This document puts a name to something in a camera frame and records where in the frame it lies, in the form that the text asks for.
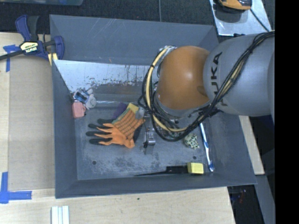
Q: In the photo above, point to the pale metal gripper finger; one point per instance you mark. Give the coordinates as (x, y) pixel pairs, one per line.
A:
(151, 138)

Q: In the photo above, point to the small grey lump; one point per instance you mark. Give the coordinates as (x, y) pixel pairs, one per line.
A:
(140, 113)

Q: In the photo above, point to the orange and black work glove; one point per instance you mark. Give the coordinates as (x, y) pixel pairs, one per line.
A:
(121, 129)

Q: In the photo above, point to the purple soft thing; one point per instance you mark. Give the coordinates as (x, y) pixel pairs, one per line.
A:
(119, 109)

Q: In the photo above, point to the yellow rectangular block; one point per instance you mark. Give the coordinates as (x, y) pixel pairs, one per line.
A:
(195, 168)

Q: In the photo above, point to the blue and white toothbrush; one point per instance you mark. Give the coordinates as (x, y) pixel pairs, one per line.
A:
(206, 146)

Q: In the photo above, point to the white toy animal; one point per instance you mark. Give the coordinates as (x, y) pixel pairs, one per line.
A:
(91, 101)

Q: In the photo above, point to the pink cup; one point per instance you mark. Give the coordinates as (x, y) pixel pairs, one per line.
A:
(78, 110)

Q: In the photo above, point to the blue and white small toy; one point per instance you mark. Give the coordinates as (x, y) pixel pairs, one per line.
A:
(80, 95)

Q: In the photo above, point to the grey metal bin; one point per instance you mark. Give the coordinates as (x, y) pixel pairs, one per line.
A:
(121, 43)

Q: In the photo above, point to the pale wood flat board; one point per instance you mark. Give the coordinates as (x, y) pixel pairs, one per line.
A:
(30, 125)

